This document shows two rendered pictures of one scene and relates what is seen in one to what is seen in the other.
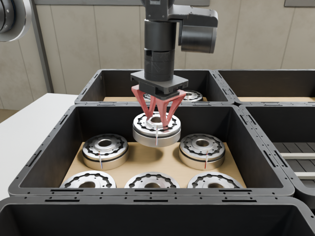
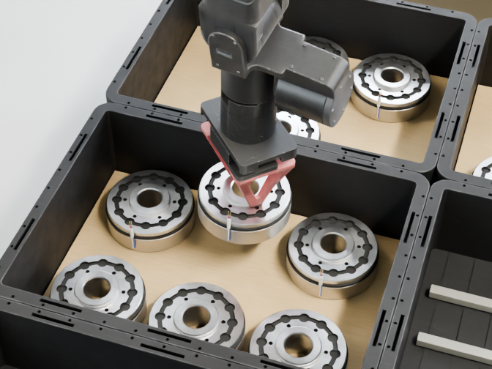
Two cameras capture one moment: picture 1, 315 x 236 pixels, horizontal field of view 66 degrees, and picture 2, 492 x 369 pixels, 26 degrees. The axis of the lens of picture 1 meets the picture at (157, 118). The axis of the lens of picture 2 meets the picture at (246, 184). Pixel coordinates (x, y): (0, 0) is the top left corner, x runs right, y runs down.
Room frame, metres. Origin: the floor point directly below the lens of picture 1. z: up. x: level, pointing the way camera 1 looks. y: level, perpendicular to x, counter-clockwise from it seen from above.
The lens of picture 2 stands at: (-0.29, -0.25, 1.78)
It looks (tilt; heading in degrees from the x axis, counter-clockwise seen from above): 47 degrees down; 18
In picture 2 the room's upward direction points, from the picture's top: straight up
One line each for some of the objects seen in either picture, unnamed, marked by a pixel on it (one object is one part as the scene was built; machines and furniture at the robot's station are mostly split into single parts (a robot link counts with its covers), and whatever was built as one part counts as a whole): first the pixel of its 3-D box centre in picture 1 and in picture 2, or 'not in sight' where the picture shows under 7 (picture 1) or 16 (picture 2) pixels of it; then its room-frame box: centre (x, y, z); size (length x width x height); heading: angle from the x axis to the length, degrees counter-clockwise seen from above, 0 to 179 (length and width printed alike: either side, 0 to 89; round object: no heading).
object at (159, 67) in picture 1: (159, 67); (248, 111); (0.46, 0.00, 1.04); 0.10 x 0.07 x 0.07; 44
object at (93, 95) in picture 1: (154, 102); (296, 93); (0.69, 0.01, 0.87); 0.40 x 0.30 x 0.11; 90
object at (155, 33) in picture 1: (163, 34); (255, 68); (0.46, -0.01, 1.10); 0.07 x 0.06 x 0.07; 81
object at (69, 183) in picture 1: (86, 190); (97, 292); (0.32, 0.12, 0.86); 0.10 x 0.10 x 0.01
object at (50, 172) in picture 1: (153, 163); (218, 268); (0.39, 0.01, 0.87); 0.40 x 0.30 x 0.11; 90
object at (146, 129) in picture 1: (156, 122); (244, 191); (0.46, 0.00, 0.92); 0.10 x 0.10 x 0.01
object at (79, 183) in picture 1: (86, 188); (97, 289); (0.32, 0.12, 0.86); 0.05 x 0.05 x 0.01
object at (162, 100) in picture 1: (161, 103); (251, 167); (0.45, -0.01, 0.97); 0.07 x 0.07 x 0.09; 44
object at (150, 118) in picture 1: (157, 121); (244, 188); (0.46, 0.00, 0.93); 0.05 x 0.05 x 0.01
